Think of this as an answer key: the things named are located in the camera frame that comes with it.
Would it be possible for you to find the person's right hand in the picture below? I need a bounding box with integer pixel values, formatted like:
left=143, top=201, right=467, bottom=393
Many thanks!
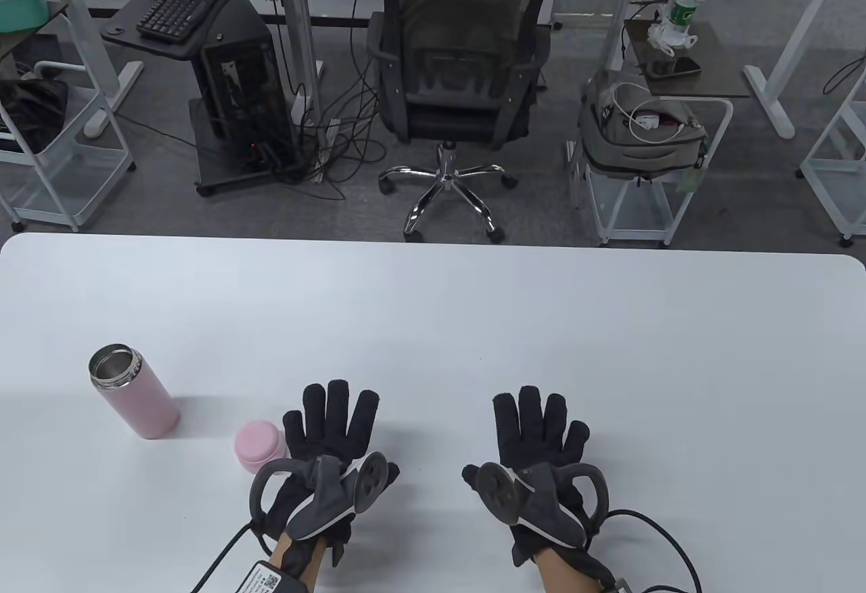
left=463, top=388, right=606, bottom=567

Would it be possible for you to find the person's left hand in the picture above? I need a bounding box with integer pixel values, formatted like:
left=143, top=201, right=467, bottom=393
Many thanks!
left=263, top=382, right=400, bottom=567

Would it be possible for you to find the pink thermos cap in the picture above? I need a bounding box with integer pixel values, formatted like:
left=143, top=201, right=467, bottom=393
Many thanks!
left=235, top=420, right=290, bottom=474

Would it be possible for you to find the pink thermos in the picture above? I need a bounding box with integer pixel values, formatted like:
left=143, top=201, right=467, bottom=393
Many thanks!
left=88, top=344, right=182, bottom=441

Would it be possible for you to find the person's left forearm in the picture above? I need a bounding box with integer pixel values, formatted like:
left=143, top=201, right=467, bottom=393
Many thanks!
left=271, top=532, right=327, bottom=593

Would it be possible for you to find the person's right forearm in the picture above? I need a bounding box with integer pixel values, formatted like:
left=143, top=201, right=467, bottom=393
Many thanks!
left=534, top=544, right=613, bottom=593

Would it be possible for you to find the grey right hand controller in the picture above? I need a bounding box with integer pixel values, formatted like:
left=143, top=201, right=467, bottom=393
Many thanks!
left=474, top=461, right=610, bottom=546

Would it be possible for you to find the grey hand controller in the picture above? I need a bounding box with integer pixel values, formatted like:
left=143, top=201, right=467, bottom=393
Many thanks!
left=474, top=461, right=610, bottom=546
left=249, top=452, right=400, bottom=543

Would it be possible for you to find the grey left hand controller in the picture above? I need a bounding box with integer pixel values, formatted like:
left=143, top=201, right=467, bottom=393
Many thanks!
left=249, top=452, right=400, bottom=543

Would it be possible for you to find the black labelled wrist box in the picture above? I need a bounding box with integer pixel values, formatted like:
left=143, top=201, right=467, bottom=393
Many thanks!
left=233, top=559, right=300, bottom=593

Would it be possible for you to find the white cart under backpack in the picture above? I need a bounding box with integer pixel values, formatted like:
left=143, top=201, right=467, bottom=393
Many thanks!
left=568, top=97, right=735, bottom=246

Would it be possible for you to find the white power strip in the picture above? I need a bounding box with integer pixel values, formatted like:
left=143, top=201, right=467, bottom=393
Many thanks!
left=315, top=118, right=341, bottom=182

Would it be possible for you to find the grey backpack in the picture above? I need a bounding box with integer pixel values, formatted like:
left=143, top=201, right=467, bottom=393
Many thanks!
left=578, top=72, right=710, bottom=182

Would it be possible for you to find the black computer tower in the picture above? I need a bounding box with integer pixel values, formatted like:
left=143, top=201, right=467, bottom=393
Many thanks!
left=196, top=0, right=298, bottom=171

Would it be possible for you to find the black mesh office chair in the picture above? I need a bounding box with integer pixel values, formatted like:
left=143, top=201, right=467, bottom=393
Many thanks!
left=367, top=0, right=554, bottom=244

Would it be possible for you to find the black smartphone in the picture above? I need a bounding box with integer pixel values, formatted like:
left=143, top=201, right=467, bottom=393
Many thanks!
left=643, top=56, right=702, bottom=79

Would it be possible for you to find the white desk with angled leg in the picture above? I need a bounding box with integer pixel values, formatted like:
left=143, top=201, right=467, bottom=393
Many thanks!
left=743, top=0, right=866, bottom=140

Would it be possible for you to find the crumpled white plastic bag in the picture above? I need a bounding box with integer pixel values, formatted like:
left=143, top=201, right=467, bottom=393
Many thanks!
left=648, top=21, right=699, bottom=56

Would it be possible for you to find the black rolling computer desk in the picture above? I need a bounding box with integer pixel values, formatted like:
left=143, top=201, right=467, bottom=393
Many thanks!
left=100, top=0, right=319, bottom=198

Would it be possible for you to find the black bag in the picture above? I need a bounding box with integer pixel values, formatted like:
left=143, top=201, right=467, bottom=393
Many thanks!
left=0, top=77, right=70, bottom=154

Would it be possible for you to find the black keyboard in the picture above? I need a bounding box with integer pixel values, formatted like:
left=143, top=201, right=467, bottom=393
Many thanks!
left=137, top=0, right=235, bottom=43

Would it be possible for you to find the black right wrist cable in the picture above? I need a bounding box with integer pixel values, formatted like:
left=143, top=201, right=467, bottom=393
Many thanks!
left=589, top=510, right=704, bottom=593

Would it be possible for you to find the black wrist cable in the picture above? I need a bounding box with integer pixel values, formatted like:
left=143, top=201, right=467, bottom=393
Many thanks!
left=589, top=510, right=704, bottom=593
left=191, top=523, right=256, bottom=593

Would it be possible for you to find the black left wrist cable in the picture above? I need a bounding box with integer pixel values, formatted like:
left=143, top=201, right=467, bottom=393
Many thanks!
left=191, top=523, right=256, bottom=593

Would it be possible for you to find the white charger with cable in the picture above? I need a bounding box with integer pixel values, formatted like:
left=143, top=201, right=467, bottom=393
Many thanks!
left=604, top=82, right=684, bottom=144

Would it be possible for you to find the white wire cart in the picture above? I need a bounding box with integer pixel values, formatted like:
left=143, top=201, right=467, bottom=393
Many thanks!
left=0, top=62, right=136, bottom=234
left=797, top=55, right=866, bottom=246

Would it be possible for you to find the white desk leg frame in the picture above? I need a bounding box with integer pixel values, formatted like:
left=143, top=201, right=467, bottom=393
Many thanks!
left=34, top=0, right=144, bottom=140

